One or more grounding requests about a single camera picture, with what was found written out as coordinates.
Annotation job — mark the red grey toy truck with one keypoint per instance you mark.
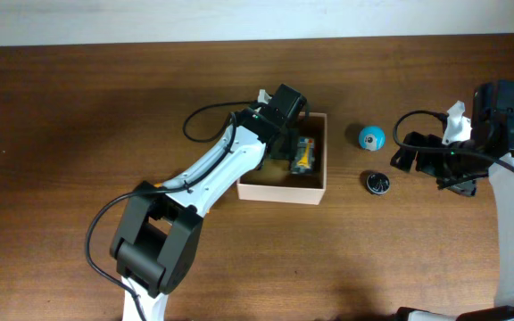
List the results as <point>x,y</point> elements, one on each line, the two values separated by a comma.
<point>303,161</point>

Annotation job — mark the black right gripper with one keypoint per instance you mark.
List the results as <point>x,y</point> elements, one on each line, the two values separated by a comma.
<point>424,158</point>

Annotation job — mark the black round clock disc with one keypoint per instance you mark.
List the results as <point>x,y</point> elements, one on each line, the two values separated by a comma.
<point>378,183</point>

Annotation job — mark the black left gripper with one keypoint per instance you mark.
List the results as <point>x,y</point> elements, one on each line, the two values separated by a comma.
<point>281,145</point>

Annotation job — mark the blue penguin ball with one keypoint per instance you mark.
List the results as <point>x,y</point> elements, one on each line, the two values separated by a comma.
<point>372,138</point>

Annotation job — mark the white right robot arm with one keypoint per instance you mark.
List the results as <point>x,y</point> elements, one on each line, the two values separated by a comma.
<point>470,150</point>

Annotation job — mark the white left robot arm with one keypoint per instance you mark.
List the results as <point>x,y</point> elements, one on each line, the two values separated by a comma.
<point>156,240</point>

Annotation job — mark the beige cardboard box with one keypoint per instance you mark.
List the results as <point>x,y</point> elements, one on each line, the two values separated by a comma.
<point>274,182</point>

